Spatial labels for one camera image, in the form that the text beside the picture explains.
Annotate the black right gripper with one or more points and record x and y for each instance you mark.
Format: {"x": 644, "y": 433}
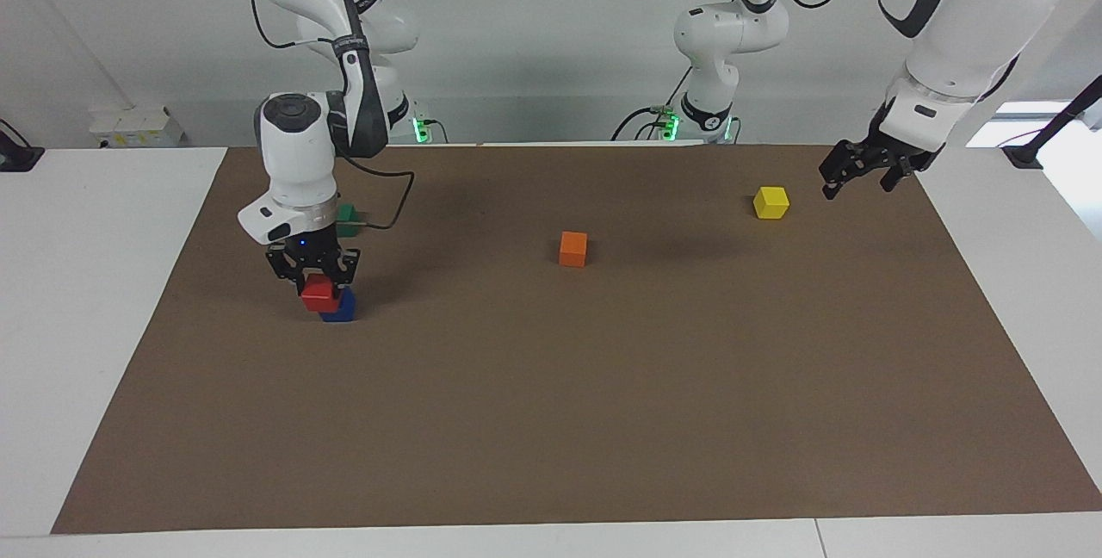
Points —
{"x": 310, "y": 255}

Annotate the blue wooden block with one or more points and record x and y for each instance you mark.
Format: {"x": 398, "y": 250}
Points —
{"x": 343, "y": 310}

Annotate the orange wooden block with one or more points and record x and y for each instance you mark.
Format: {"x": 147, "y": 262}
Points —
{"x": 573, "y": 249}

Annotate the white power strip box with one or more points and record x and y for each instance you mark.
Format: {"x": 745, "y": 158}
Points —
{"x": 138, "y": 127}

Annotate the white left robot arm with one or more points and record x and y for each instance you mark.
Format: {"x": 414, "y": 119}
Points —
{"x": 964, "y": 24}

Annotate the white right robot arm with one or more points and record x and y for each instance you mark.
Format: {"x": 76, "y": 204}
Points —
{"x": 297, "y": 162}

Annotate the green wooden block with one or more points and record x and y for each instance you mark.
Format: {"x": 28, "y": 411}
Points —
{"x": 347, "y": 218}

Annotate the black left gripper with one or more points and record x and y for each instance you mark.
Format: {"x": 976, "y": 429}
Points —
{"x": 869, "y": 153}

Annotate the black camera stand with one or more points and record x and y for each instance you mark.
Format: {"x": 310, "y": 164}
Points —
{"x": 1046, "y": 132}
{"x": 17, "y": 153}

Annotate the yellow wooden block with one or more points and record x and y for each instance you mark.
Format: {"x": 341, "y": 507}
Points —
{"x": 771, "y": 202}

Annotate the red wooden block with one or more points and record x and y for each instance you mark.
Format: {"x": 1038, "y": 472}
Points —
{"x": 318, "y": 293}

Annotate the brown paper table mat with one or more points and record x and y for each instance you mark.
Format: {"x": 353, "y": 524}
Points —
{"x": 603, "y": 386}

